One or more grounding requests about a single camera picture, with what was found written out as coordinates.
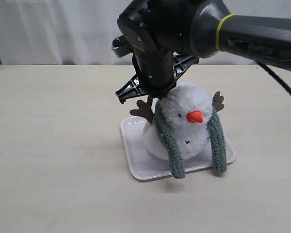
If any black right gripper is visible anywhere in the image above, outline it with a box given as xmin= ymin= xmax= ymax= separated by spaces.
xmin=115 ymin=14 xmax=199 ymax=103

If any white plush snowman toy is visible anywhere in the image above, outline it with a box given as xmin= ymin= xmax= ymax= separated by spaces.
xmin=129 ymin=83 xmax=225 ymax=160

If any green knitted scarf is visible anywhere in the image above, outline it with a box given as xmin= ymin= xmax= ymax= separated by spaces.
xmin=154 ymin=103 xmax=227 ymax=179

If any white rectangular plastic tray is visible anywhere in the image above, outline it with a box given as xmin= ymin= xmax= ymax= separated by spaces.
xmin=120 ymin=116 xmax=236 ymax=182

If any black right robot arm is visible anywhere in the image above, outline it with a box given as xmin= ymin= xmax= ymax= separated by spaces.
xmin=112 ymin=0 xmax=291 ymax=103

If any white backdrop curtain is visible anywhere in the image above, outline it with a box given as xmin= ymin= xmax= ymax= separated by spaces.
xmin=0 ymin=0 xmax=291 ymax=66

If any black camera cable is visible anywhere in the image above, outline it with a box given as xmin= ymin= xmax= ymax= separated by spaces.
xmin=257 ymin=60 xmax=291 ymax=106

